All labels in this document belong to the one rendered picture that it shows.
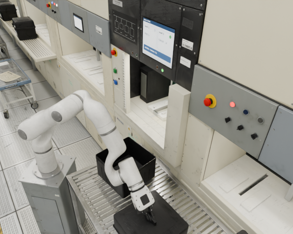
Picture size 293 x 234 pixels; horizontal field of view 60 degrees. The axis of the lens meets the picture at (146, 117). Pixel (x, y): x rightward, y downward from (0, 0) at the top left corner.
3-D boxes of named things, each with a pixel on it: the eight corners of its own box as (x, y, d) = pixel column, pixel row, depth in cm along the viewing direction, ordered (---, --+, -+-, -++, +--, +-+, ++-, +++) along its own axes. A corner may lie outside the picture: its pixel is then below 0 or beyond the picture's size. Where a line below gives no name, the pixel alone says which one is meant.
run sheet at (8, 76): (-8, 76, 345) (-8, 75, 344) (8, 70, 361) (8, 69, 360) (5, 83, 331) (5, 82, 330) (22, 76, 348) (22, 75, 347)
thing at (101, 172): (129, 154, 185) (128, 136, 175) (156, 176, 169) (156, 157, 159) (96, 173, 169) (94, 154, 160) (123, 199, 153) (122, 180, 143)
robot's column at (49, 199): (42, 243, 207) (17, 180, 163) (57, 213, 229) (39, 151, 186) (75, 250, 203) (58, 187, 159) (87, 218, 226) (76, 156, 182)
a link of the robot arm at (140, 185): (130, 187, 126) (133, 192, 125) (145, 178, 130) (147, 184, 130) (124, 187, 133) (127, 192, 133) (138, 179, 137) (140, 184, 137)
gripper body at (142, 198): (131, 191, 126) (140, 212, 125) (148, 182, 131) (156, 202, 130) (125, 191, 132) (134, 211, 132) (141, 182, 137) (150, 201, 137)
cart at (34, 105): (-10, 91, 404) (-21, 62, 376) (23, 82, 430) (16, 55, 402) (5, 120, 342) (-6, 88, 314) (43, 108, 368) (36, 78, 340)
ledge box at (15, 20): (14, 35, 382) (9, 17, 367) (34, 32, 395) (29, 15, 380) (18, 41, 362) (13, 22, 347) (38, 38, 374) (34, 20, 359)
